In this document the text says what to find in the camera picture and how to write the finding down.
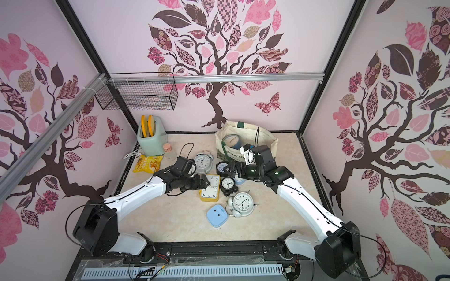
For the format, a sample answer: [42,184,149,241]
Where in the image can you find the light blue square clock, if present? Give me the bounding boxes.
[234,178,246,186]

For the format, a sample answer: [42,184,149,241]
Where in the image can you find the black twin bell clock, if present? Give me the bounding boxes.
[219,177,239,197]

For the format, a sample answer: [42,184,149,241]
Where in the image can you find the yellow toast slice left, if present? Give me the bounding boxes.
[141,115,150,138]

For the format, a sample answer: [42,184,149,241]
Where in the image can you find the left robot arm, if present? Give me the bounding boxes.
[73,156,210,263]

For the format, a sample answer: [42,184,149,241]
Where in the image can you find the grey round pastel clock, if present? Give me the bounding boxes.
[222,134,242,149]

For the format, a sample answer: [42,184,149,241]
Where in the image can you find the black clock purple face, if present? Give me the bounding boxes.
[216,161,229,177]

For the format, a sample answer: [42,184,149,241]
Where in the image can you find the aluminium frame rail back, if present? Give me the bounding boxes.
[109,72,325,84]

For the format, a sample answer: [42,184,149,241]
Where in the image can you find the blue clock face down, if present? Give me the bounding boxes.
[206,204,229,228]

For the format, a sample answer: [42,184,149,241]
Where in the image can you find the mint green toaster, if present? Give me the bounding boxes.
[137,115,168,156]

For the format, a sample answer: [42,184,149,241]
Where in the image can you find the aluminium frame rail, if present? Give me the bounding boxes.
[109,72,325,84]
[1,73,107,202]

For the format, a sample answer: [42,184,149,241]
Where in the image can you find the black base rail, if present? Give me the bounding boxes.
[137,240,297,263]

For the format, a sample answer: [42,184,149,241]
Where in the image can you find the white vented cable duct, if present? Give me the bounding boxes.
[75,264,284,281]

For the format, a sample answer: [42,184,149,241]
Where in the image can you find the yellow toast slice right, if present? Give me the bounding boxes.
[147,115,154,137]

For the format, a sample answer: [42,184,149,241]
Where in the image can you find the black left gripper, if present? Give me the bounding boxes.
[179,174,210,192]

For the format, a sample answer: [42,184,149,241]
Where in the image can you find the yellow rectangular alarm clock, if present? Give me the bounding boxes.
[199,174,221,203]

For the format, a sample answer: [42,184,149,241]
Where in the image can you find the yellow corn chips bag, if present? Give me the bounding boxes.
[133,155,164,174]

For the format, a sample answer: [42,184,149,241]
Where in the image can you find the glass bottle pink cap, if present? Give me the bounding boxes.
[163,143,176,161]

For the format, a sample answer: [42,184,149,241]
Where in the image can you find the yellow toast slice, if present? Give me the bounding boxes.
[141,115,150,138]
[147,115,154,137]

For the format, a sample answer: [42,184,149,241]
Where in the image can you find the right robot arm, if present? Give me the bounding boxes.
[224,145,361,279]

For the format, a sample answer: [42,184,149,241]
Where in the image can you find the black wire basket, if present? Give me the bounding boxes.
[95,71,178,110]

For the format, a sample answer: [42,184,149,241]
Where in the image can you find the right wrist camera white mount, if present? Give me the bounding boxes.
[240,144,254,165]

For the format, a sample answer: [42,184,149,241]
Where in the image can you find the canvas tote bag green handles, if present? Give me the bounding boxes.
[214,121,278,162]

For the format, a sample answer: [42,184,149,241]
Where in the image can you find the aluminium frame rail left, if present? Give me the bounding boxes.
[1,73,107,202]

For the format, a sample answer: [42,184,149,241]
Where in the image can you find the large white twin bell clock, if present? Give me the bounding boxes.
[225,192,255,218]

